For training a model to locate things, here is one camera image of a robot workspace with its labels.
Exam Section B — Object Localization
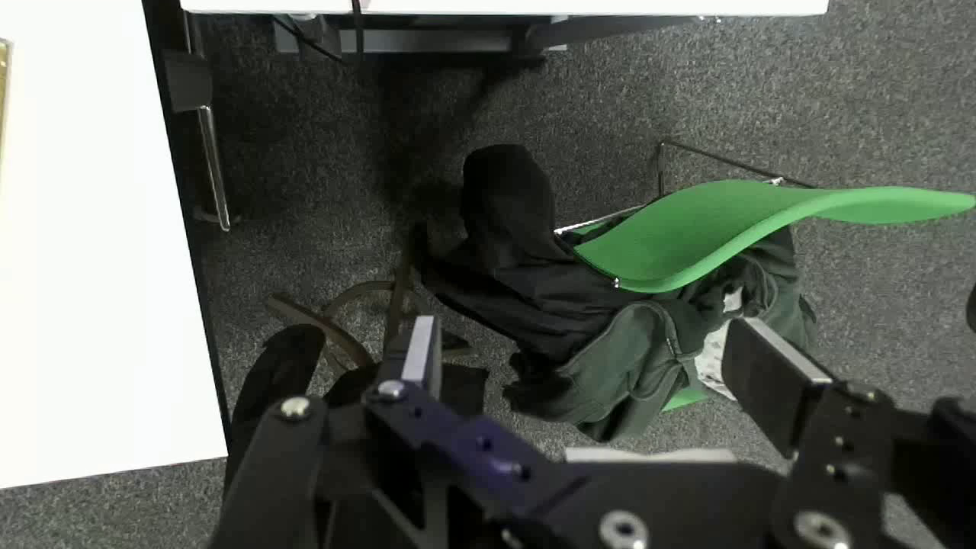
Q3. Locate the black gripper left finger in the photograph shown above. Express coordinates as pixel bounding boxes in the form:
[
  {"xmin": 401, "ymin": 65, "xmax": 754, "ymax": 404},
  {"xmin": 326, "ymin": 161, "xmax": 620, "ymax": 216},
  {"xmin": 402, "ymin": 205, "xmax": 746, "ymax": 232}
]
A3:
[{"xmin": 366, "ymin": 314, "xmax": 442, "ymax": 404}]

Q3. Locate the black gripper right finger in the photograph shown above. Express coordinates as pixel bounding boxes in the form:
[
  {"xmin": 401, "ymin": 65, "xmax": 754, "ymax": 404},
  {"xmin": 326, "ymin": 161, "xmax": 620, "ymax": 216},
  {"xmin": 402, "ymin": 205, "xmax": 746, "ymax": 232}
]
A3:
[{"xmin": 724, "ymin": 318, "xmax": 832, "ymax": 455}]

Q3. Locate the black jacket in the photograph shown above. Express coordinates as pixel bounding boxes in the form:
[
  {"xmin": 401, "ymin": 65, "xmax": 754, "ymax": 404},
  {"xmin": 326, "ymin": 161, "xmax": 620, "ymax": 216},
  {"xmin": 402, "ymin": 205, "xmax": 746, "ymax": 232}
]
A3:
[{"xmin": 419, "ymin": 144, "xmax": 636, "ymax": 364}]

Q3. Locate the dark green jacket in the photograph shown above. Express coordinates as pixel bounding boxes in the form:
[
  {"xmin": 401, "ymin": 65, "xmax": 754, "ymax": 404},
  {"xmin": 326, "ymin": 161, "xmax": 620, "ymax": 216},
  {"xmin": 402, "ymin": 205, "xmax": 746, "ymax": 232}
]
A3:
[{"xmin": 505, "ymin": 226, "xmax": 825, "ymax": 445}]

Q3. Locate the green plastic chair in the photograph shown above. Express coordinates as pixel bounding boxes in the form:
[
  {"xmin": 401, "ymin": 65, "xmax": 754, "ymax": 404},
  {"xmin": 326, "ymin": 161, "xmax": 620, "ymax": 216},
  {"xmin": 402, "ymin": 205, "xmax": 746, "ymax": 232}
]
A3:
[{"xmin": 570, "ymin": 181, "xmax": 972, "ymax": 413}]

